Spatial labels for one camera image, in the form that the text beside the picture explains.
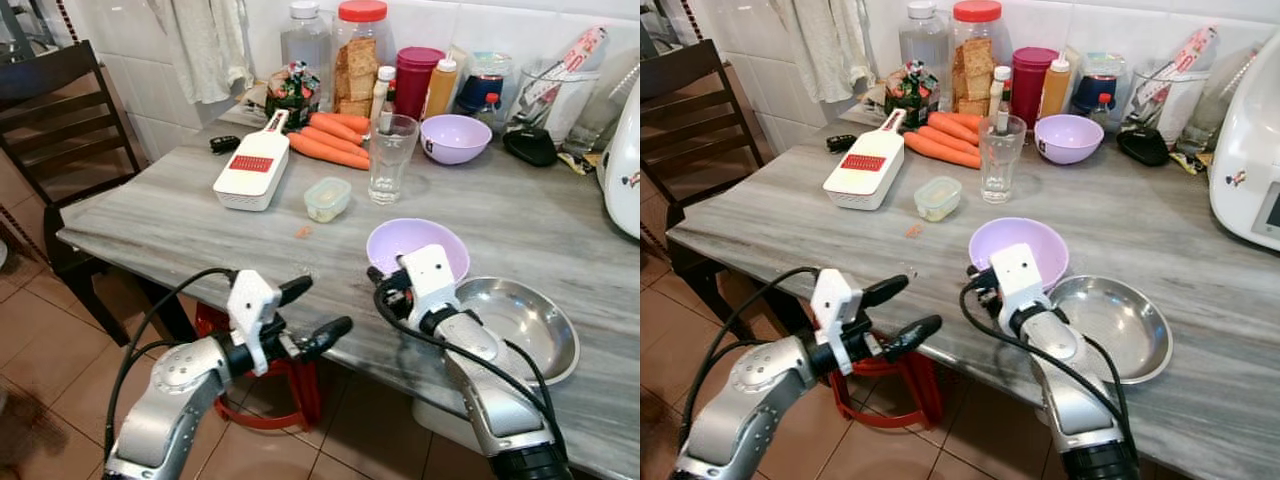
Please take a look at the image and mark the black rounded gadget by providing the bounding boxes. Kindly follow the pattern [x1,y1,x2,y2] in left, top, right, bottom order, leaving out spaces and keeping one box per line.
[502,127,558,167]
[1116,127,1171,167]

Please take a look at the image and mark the small white-capped bottle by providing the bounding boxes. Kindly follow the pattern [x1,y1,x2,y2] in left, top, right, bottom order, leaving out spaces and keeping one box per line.
[988,65,1013,131]
[370,65,398,131]

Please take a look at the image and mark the dark wooden chair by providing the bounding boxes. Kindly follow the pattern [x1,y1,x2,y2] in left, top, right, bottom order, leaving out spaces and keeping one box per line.
[0,40,141,346]
[640,38,766,336]

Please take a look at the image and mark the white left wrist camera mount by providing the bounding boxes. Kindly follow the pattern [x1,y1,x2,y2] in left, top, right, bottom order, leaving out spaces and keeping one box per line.
[810,268,865,376]
[227,270,283,378]

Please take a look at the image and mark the grey-white hanging cloth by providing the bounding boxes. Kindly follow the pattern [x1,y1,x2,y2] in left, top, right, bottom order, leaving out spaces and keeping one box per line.
[770,0,871,104]
[150,0,253,104]

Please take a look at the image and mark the white plastic bin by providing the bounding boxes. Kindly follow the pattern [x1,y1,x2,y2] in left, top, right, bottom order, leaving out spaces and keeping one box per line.
[412,395,481,451]

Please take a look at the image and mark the clear container with blue contents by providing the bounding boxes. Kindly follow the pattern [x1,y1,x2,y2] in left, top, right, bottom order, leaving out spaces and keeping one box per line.
[1070,52,1126,116]
[453,50,513,116]

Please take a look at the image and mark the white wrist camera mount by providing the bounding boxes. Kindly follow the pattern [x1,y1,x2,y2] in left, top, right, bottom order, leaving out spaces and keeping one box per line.
[398,245,461,323]
[988,243,1048,321]
[227,270,283,378]
[810,268,865,376]

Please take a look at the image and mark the translucent plastic jug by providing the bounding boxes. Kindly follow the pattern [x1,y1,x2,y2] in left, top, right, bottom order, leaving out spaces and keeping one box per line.
[1175,45,1261,156]
[565,45,641,156]

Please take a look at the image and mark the orange sauce bottle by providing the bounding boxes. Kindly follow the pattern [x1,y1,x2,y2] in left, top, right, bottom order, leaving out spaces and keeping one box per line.
[424,57,461,119]
[1040,57,1073,119]

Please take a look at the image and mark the white grater with red label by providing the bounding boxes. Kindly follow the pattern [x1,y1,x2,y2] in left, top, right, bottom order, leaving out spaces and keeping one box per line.
[212,108,291,212]
[822,108,907,211]

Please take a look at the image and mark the magenta plastic tumbler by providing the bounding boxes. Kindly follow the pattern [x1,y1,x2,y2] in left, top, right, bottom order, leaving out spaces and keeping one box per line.
[1010,46,1059,126]
[394,46,447,121]

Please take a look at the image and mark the clear drinking glass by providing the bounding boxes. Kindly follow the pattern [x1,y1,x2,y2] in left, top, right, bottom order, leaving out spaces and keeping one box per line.
[367,113,420,205]
[978,113,1028,205]

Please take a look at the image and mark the red and white packet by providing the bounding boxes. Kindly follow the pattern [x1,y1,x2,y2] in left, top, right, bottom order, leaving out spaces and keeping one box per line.
[1135,25,1221,111]
[520,25,609,111]

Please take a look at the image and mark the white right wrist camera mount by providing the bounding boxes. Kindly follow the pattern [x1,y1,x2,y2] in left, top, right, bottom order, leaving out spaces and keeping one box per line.
[988,243,1048,321]
[398,245,461,323]

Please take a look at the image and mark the small green-lidded plastic container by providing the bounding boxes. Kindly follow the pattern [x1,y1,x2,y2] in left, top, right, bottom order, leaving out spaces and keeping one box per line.
[913,176,963,222]
[304,177,352,223]

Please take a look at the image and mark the packaged green and red vegetables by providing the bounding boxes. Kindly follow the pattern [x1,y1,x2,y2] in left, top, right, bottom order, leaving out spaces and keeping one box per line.
[265,62,323,131]
[883,60,941,129]

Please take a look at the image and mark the white kitchen cooking machine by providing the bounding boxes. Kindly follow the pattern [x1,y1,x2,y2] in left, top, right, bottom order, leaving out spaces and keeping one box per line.
[1208,30,1280,253]
[600,75,641,241]

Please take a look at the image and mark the clear plastic utensil container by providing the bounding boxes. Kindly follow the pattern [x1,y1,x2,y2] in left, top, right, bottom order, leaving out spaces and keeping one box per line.
[505,55,601,146]
[1120,55,1211,146]

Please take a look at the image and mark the clear jar with white lid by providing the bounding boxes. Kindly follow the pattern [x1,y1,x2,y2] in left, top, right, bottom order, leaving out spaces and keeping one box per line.
[897,0,951,86]
[280,0,334,86]

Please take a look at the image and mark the lilac plastic bowl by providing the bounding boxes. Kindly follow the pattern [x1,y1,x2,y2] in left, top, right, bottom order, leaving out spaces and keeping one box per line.
[420,114,493,166]
[366,218,471,291]
[968,217,1071,291]
[1033,114,1105,165]

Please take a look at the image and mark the red-lidded jar of crackers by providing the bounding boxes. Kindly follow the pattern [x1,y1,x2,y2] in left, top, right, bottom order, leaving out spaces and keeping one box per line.
[948,0,1013,117]
[332,0,397,119]

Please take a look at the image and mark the stainless steel bowl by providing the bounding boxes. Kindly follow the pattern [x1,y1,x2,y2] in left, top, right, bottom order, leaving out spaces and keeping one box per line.
[452,277,581,386]
[1046,275,1173,385]

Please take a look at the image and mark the red plastic stool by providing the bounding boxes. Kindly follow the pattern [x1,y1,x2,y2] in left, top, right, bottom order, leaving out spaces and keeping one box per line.
[195,300,326,433]
[828,330,946,431]

